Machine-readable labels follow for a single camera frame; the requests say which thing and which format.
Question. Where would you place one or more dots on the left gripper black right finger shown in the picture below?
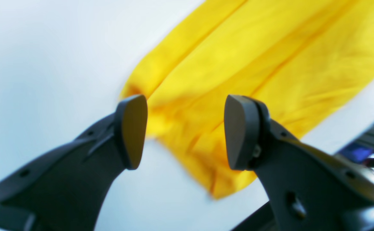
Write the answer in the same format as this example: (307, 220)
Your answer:
(308, 190)

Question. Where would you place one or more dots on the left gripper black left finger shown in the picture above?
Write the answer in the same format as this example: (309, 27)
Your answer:
(65, 188)

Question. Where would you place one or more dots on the orange t-shirt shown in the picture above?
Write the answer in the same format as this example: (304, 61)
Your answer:
(305, 59)

